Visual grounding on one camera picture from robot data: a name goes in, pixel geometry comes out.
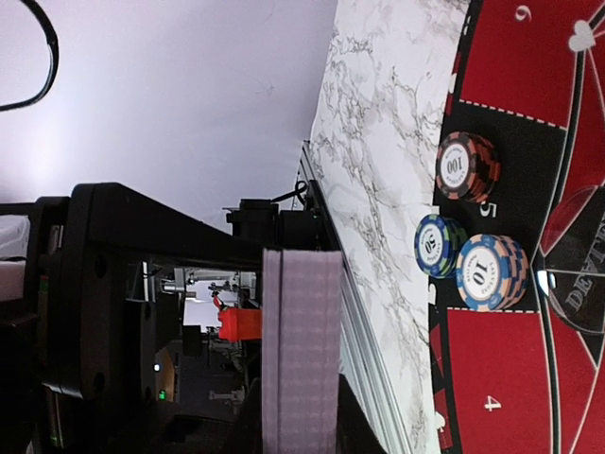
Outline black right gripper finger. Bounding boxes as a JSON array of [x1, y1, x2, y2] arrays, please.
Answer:
[[337, 374, 387, 454]]

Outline green chips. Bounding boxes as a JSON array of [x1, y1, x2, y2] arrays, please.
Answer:
[[414, 214, 468, 279]]

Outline blue chips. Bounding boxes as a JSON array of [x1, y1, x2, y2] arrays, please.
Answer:
[[456, 234, 529, 312]]

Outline chip stack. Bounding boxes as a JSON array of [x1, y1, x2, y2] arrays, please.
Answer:
[[436, 131, 501, 203]]

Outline red playing card deck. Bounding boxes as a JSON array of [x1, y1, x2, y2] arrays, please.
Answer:
[[261, 250, 343, 453]]

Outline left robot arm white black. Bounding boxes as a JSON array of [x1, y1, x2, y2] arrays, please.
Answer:
[[1, 183, 263, 453]]

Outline round red black poker mat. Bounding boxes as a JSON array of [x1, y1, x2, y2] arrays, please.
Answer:
[[428, 1, 604, 453]]

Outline front aluminium rail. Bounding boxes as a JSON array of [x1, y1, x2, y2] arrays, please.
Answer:
[[297, 139, 412, 454]]

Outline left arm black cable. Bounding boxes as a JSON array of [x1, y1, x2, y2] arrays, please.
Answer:
[[0, 0, 61, 113]]

